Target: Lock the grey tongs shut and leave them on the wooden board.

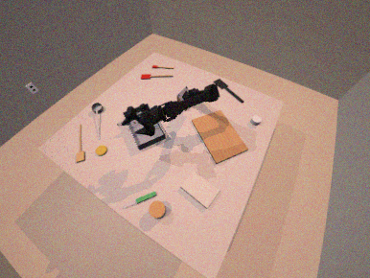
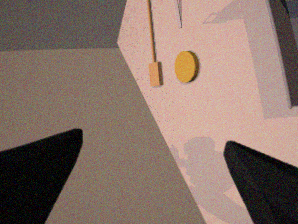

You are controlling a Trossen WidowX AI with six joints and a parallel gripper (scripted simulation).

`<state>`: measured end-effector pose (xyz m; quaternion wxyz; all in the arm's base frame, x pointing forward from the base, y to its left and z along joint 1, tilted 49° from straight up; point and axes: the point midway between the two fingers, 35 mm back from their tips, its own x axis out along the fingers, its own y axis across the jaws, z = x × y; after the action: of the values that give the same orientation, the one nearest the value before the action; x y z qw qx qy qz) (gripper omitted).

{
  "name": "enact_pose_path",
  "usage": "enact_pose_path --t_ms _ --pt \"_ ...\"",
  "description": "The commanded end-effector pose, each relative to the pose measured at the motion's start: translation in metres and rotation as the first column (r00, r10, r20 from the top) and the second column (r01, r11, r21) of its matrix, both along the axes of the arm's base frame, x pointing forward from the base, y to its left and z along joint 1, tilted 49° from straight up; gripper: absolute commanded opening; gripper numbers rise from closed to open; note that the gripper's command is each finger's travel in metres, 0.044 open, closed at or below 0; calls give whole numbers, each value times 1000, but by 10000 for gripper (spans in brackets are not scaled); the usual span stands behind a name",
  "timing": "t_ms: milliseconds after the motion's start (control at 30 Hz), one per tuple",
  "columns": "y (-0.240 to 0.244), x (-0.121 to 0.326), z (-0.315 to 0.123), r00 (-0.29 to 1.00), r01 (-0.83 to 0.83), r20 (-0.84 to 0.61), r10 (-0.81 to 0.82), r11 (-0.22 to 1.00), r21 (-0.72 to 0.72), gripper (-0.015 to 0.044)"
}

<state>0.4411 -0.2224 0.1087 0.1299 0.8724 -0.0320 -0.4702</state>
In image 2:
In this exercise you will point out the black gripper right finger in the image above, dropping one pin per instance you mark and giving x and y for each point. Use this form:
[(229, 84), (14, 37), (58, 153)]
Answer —
[(268, 186)]

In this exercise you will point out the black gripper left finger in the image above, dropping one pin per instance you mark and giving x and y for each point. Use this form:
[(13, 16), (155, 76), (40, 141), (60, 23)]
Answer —
[(33, 175)]

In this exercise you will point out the grey roasting tin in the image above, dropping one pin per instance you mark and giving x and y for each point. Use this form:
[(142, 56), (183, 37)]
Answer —
[(284, 20)]

